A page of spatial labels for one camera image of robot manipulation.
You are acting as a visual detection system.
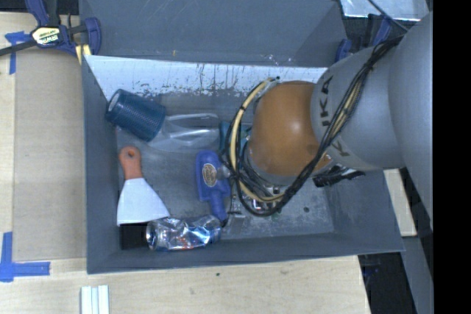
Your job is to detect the blue plastic tool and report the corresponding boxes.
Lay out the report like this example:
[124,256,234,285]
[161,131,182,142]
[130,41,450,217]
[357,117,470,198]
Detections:
[194,149,233,222]

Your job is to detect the crushed silver blue can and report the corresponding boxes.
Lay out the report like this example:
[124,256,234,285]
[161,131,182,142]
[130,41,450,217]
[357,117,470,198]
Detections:
[145,214,223,252]

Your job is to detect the clear plastic bottle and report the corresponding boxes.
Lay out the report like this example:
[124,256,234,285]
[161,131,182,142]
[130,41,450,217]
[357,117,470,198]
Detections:
[146,113,222,152]

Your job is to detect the black block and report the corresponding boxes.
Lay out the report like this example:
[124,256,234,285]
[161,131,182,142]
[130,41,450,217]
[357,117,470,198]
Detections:
[120,224,150,251]

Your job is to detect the blue ribbed cup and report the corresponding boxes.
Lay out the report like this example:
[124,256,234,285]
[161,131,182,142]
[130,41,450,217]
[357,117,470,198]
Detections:
[104,88,167,143]

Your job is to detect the grey metal bin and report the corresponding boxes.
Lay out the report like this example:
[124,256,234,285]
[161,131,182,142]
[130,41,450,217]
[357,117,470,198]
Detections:
[77,0,406,275]

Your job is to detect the pale wood board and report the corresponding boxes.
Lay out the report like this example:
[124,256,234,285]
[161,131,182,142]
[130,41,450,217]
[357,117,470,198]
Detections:
[13,50,88,263]

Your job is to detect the orange-handled white scraper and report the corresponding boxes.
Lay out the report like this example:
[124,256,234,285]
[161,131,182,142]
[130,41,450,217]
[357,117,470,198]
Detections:
[116,146,171,226]

